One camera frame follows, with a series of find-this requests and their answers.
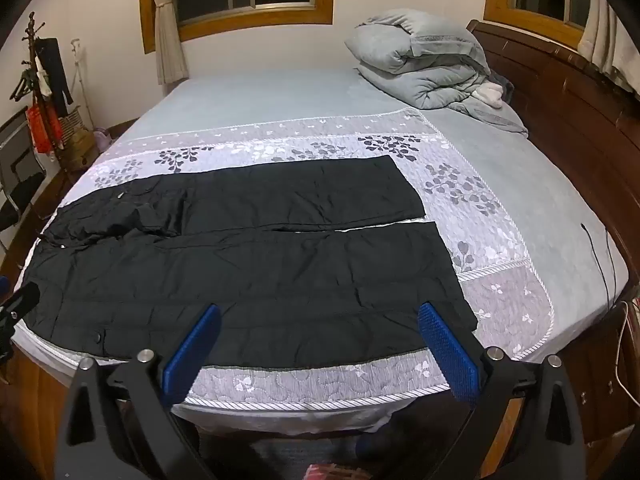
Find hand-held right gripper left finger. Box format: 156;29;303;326
52;304;223;480

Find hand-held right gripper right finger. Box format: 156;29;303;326
417;302;587;480

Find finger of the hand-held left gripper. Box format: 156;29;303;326
0;322;14;367
0;275;41;322

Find black pants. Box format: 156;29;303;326
22;155;478;373

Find black metal chair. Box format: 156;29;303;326
0;107;48;256

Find red bag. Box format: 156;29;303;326
26;104;65;153

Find pink cloth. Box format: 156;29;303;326
302;462;352;480

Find floral lilac bedspread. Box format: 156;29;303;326
10;107;557;436

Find black hanging garment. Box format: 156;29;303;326
34;37;73;117

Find white cloth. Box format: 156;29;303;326
475;84;505;109

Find bed with grey sheet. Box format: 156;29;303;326
10;65;632;436

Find wooden coat rack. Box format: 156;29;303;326
10;11;76;171

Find wooden headboard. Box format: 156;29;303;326
467;19;640;461

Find folded grey duvet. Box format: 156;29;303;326
345;8;530;137

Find beige curtain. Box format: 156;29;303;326
577;0;640;93
150;0;190;86

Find wooden framed window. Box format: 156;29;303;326
484;0;601;46
139;0;335;54

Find black cable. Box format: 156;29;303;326
580;222;614;312

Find white cable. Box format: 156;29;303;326
612;300;640;402

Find white wire stand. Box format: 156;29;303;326
69;37;94;131

